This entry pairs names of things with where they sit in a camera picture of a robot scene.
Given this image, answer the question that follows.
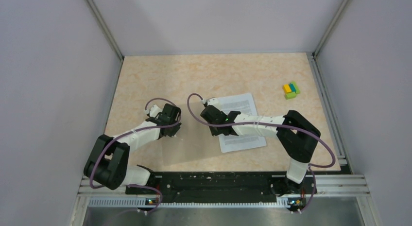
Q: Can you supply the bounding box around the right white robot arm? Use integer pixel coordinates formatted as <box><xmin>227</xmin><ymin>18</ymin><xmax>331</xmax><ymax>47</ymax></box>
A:
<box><xmin>200</xmin><ymin>105</ymin><xmax>321</xmax><ymax>193</ymax></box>

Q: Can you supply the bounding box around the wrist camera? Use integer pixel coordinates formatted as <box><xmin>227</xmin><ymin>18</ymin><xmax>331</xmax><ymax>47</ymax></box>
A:
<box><xmin>202</xmin><ymin>98</ymin><xmax>220</xmax><ymax>107</ymax></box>
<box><xmin>144</xmin><ymin>104</ymin><xmax>163</xmax><ymax>118</ymax></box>

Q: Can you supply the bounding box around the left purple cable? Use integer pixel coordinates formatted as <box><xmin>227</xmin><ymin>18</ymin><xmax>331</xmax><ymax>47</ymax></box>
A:
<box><xmin>89</xmin><ymin>98</ymin><xmax>183</xmax><ymax>215</ymax></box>

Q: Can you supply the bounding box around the white slotted cable duct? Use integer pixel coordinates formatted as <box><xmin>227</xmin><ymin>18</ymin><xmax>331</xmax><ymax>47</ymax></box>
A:
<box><xmin>88</xmin><ymin>197</ymin><xmax>290</xmax><ymax>208</ymax></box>

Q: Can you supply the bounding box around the green block short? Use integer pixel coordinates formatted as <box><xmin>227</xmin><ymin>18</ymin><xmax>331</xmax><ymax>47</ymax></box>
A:
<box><xmin>285</xmin><ymin>92</ymin><xmax>297</xmax><ymax>100</ymax></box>

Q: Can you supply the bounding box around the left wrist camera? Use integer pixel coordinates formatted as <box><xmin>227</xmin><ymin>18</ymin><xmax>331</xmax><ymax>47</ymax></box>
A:
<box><xmin>144</xmin><ymin>104</ymin><xmax>163</xmax><ymax>118</ymax></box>

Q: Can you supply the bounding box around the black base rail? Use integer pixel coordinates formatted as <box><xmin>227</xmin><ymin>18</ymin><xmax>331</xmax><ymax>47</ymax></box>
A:
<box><xmin>125</xmin><ymin>172</ymin><xmax>314</xmax><ymax>203</ymax></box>

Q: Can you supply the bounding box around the teal block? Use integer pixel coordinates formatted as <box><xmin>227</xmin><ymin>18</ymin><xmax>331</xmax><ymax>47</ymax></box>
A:
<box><xmin>289</xmin><ymin>83</ymin><xmax>297</xmax><ymax>93</ymax></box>

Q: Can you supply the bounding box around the green block long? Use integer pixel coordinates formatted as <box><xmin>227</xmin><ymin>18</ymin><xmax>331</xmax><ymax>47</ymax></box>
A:
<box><xmin>290</xmin><ymin>81</ymin><xmax>301</xmax><ymax>94</ymax></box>

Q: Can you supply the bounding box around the white printed paper stack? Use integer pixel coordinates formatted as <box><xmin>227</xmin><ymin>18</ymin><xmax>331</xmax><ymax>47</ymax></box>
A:
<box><xmin>210</xmin><ymin>92</ymin><xmax>268</xmax><ymax>154</ymax></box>

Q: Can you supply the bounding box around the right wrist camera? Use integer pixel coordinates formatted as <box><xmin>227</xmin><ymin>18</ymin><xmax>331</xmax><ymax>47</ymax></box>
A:
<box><xmin>202</xmin><ymin>98</ymin><xmax>220</xmax><ymax>107</ymax></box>

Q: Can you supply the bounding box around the yellow block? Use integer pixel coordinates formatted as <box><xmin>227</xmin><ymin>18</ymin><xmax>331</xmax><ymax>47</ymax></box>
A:
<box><xmin>282</xmin><ymin>84</ymin><xmax>293</xmax><ymax>94</ymax></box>

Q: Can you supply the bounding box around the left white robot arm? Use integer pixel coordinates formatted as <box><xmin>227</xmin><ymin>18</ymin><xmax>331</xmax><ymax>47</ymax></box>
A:
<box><xmin>84</xmin><ymin>104</ymin><xmax>181</xmax><ymax>194</ymax></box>

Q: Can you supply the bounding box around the brown paper folder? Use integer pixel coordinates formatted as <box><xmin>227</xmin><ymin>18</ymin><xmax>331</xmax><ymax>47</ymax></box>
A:
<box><xmin>160</xmin><ymin>104</ymin><xmax>223</xmax><ymax>166</ymax></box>

